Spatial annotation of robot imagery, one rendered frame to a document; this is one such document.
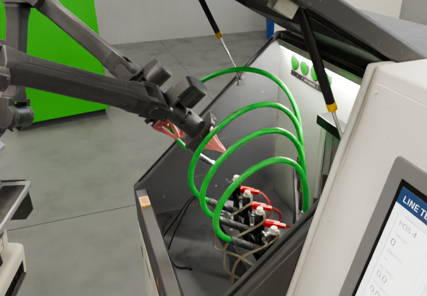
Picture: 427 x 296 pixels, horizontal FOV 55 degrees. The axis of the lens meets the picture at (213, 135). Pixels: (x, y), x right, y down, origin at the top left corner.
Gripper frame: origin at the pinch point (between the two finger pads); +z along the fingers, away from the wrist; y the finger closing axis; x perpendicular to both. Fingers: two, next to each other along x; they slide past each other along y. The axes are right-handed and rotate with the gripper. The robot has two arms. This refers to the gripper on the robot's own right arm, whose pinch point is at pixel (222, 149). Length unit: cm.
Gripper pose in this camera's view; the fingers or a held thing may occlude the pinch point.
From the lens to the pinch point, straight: 111.5
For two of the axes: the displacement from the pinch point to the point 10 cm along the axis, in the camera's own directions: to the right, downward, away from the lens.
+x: -0.5, -4.5, 8.9
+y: 6.8, -6.7, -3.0
